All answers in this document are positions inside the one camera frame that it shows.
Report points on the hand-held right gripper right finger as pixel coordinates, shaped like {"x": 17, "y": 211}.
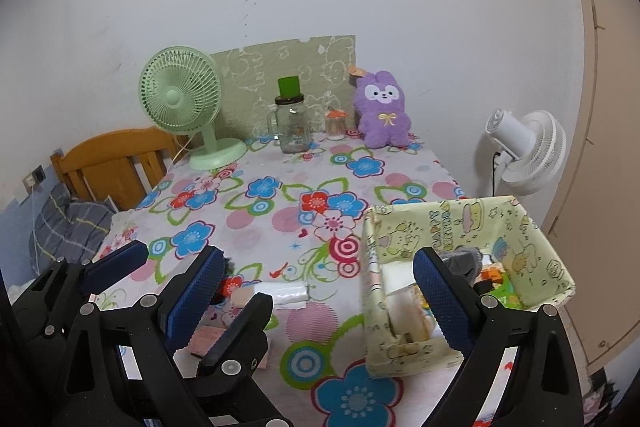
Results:
{"x": 442, "y": 302}

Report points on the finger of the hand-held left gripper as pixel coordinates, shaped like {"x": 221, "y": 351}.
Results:
{"x": 240, "y": 332}
{"x": 117, "y": 261}

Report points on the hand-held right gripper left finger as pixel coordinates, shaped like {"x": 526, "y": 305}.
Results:
{"x": 195, "y": 297}

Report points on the pink packet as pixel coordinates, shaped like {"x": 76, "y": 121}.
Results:
{"x": 205, "y": 342}

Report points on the white cloth roll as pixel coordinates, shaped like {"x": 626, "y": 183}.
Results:
{"x": 405, "y": 317}

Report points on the grey sock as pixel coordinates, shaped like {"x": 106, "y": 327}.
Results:
{"x": 462, "y": 262}

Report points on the silver foil bag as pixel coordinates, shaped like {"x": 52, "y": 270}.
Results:
{"x": 280, "y": 294}

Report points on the green packet with orange print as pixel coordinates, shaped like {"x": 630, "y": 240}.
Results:
{"x": 507, "y": 294}

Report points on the yellow patterned box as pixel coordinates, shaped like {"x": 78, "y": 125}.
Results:
{"x": 400, "y": 359}

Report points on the grey plaid bedding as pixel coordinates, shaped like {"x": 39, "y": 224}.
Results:
{"x": 70, "y": 222}

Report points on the floral tablecloth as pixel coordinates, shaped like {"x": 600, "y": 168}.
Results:
{"x": 290, "y": 197}

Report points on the green desk fan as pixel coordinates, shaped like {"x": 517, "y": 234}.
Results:
{"x": 175, "y": 97}

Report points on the white fan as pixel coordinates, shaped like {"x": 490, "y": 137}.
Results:
{"x": 535, "y": 147}

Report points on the purple plush bunny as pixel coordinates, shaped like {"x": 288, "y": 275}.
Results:
{"x": 382, "y": 117}

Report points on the glass jar with green lid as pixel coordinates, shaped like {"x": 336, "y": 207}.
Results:
{"x": 294, "y": 127}

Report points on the small jar with orange lid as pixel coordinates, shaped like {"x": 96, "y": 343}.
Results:
{"x": 335, "y": 127}

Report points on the green patterned board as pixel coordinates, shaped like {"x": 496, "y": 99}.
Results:
{"x": 240, "y": 72}

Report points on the beige door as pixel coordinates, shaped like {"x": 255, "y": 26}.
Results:
{"x": 615, "y": 132}

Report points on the orange paper tag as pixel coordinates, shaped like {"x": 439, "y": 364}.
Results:
{"x": 355, "y": 72}

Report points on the wall socket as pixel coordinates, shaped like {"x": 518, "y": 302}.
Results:
{"x": 34, "y": 176}

